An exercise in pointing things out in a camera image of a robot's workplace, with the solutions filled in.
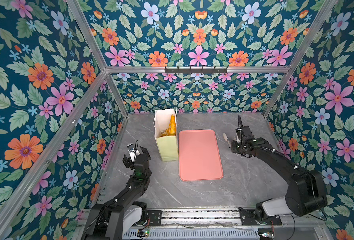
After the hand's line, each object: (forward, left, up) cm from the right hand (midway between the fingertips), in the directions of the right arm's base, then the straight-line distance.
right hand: (233, 146), depth 88 cm
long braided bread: (+7, +37, +8) cm, 38 cm away
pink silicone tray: (-2, +20, -11) cm, 23 cm away
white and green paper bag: (-4, +39, +8) cm, 40 cm away
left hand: (-3, +57, +6) cm, 58 cm away
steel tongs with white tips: (+9, +3, -3) cm, 10 cm away
